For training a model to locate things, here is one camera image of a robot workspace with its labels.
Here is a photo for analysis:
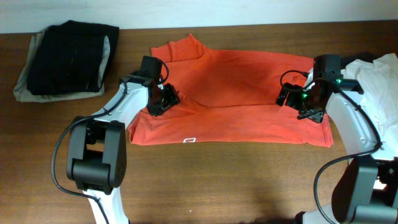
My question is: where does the red printed t-shirt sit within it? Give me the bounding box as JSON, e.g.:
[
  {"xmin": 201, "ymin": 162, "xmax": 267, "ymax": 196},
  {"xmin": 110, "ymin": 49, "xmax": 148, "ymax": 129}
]
[{"xmin": 128, "ymin": 35, "xmax": 333, "ymax": 147}]

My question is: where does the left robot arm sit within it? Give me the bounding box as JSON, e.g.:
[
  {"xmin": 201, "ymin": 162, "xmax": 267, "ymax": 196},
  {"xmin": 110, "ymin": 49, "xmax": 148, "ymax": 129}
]
[{"xmin": 67, "ymin": 56, "xmax": 180, "ymax": 223}]

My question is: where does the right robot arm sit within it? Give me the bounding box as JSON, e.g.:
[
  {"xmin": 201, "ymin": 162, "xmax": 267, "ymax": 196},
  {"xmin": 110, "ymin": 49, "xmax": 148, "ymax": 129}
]
[{"xmin": 276, "ymin": 53, "xmax": 397, "ymax": 223}]

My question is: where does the white garment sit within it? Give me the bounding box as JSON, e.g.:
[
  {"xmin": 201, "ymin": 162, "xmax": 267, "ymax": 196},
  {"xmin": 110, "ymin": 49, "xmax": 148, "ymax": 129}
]
[{"xmin": 343, "ymin": 54, "xmax": 397, "ymax": 160}]

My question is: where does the dark navy garment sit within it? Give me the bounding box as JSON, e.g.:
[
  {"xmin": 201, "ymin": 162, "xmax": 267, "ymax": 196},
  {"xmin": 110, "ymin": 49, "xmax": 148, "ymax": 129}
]
[{"xmin": 341, "ymin": 52, "xmax": 378, "ymax": 69}]

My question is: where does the folded black garment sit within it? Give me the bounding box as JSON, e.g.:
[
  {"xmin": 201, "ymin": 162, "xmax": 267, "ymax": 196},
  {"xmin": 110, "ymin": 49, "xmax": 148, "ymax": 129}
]
[{"xmin": 27, "ymin": 20, "xmax": 119, "ymax": 95}]

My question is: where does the folded beige garment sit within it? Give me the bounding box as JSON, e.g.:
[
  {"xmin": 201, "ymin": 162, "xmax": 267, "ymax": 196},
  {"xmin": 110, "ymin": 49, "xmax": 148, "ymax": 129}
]
[{"xmin": 13, "ymin": 30, "xmax": 105, "ymax": 103}]

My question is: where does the left black cable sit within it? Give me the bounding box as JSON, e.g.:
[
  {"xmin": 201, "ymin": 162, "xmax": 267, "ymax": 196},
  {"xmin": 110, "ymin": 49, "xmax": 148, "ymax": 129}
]
[{"xmin": 50, "ymin": 60, "xmax": 170, "ymax": 224}]

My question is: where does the black cable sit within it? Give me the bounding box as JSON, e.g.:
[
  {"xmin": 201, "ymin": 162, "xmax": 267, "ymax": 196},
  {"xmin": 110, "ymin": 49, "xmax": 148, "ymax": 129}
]
[
  {"xmin": 50, "ymin": 60, "xmax": 170, "ymax": 224},
  {"xmin": 279, "ymin": 69, "xmax": 383, "ymax": 224}
]

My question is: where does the right black cable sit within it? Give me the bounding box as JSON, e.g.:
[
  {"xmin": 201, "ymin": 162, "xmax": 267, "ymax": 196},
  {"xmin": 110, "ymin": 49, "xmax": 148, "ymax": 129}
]
[{"xmin": 279, "ymin": 69, "xmax": 383, "ymax": 224}]

